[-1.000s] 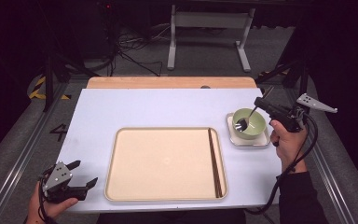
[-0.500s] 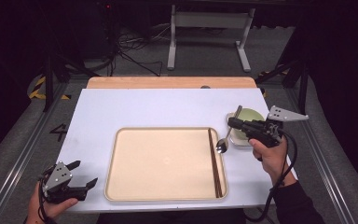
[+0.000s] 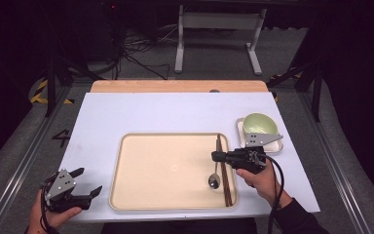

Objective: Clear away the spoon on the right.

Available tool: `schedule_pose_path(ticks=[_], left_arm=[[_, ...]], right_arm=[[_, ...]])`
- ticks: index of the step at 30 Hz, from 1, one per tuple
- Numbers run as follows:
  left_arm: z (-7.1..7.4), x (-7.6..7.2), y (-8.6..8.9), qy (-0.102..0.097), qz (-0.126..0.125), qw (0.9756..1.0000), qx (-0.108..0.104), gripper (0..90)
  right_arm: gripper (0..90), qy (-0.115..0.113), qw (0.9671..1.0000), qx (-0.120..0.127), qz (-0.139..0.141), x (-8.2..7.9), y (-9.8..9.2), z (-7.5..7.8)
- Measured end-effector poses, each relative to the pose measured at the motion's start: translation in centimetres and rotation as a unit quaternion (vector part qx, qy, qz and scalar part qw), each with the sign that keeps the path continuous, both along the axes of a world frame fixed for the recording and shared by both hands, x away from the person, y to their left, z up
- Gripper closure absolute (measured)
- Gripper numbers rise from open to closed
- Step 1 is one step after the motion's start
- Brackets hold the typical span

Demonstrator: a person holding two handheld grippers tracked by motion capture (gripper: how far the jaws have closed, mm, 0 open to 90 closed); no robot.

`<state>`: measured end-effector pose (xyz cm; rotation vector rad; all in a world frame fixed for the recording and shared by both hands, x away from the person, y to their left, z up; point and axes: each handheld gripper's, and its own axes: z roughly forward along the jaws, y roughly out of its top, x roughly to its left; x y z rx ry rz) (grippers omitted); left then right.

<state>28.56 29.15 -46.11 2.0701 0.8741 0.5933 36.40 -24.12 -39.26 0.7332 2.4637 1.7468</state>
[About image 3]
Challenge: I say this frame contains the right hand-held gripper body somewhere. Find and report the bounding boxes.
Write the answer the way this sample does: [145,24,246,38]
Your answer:
[222,132,284,176]

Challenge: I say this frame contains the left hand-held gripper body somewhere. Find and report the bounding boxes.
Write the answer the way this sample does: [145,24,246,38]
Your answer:
[44,168,93,214]

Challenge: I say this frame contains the metal spoon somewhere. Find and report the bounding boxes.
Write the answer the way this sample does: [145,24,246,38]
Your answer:
[207,161,222,190]

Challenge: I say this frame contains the white square plate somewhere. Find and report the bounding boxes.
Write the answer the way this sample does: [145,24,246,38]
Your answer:
[236,117,284,154]

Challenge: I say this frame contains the green bowl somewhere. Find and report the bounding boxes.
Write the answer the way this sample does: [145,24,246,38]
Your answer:
[242,112,280,138]

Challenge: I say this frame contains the beige tray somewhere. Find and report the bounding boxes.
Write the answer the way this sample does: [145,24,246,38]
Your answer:
[108,132,239,212]

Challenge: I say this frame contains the person's right hand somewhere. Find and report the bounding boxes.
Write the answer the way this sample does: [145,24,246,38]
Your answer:
[235,159,294,210]

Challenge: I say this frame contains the person's left hand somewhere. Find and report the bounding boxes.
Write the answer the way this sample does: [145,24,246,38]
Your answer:
[27,189,83,234]

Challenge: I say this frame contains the person's lap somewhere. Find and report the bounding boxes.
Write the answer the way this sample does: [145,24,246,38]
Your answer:
[100,217,258,234]

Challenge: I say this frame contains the wooden table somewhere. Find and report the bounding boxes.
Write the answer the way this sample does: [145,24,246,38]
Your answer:
[90,79,270,94]

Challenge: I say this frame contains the white table board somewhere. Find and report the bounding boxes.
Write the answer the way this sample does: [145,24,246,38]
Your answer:
[58,92,321,223]

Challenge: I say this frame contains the yellow black floor tape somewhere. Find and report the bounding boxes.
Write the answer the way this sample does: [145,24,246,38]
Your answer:
[28,79,76,105]

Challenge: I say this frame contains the black tripod stand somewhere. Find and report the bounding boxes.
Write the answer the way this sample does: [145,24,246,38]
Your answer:
[266,58,325,123]
[43,57,105,118]

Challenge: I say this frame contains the white metal stand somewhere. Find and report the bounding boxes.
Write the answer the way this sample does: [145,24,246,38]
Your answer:
[174,4,268,76]

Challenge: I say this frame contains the black equipment with red light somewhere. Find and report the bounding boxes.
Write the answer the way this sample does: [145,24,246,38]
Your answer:
[86,0,126,62]

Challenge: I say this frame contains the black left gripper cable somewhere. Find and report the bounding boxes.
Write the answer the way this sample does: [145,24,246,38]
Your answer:
[39,179,55,234]

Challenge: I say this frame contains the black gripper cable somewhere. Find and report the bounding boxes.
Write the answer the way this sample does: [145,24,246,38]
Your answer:
[258,153,286,234]
[39,179,55,234]

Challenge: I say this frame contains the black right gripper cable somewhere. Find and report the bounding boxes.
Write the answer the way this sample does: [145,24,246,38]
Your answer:
[258,153,286,234]

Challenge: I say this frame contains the aluminium floor rail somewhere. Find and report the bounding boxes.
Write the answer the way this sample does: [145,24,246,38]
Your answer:
[0,87,73,234]
[296,91,373,234]

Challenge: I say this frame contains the black floor cables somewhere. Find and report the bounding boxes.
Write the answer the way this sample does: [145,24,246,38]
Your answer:
[118,27,179,81]

